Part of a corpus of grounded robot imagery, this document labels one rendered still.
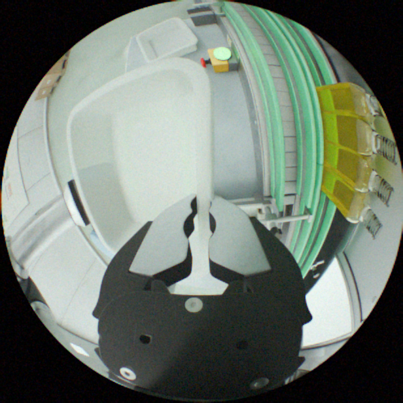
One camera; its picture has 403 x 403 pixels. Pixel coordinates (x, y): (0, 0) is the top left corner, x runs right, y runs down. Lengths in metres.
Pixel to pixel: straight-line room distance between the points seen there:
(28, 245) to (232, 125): 0.63
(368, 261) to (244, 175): 0.50
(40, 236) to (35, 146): 3.37
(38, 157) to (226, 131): 3.52
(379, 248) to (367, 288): 0.11
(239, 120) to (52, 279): 3.76
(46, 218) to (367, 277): 0.73
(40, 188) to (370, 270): 3.82
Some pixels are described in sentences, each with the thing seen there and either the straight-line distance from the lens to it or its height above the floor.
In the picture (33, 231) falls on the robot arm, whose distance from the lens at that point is 0.36.
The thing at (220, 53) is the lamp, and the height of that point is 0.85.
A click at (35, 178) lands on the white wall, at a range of 3.48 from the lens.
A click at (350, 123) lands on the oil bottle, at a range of 0.25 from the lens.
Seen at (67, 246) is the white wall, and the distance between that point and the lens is 3.62.
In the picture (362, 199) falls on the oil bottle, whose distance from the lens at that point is 0.26.
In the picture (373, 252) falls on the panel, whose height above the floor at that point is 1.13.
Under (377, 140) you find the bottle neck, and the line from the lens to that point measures 0.23.
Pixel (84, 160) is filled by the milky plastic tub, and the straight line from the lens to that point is 0.20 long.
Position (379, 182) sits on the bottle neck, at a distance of 0.24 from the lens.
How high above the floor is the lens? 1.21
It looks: 58 degrees down
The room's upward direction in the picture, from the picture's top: 162 degrees counter-clockwise
